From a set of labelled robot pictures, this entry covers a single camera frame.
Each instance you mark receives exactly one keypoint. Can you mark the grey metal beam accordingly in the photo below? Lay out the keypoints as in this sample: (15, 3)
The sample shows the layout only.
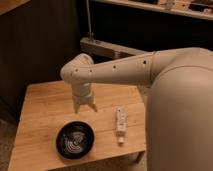
(105, 49)

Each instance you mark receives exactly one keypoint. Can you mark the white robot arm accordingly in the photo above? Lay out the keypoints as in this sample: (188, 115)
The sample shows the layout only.
(179, 108)

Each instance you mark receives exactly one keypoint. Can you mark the white plastic bottle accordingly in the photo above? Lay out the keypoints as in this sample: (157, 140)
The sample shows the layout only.
(120, 125)

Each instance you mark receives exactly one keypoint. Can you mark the wooden table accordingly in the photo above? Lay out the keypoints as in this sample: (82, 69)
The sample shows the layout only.
(52, 135)

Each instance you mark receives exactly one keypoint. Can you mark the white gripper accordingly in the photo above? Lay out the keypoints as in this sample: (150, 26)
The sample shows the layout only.
(83, 94)

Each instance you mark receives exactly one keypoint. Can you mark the wooden shelf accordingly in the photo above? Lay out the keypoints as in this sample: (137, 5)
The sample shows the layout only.
(176, 7)

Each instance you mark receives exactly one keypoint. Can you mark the black ceramic bowl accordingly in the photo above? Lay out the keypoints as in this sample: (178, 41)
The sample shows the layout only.
(75, 140)

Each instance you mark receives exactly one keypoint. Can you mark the metal vertical pole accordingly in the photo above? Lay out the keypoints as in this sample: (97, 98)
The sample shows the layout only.
(90, 32)

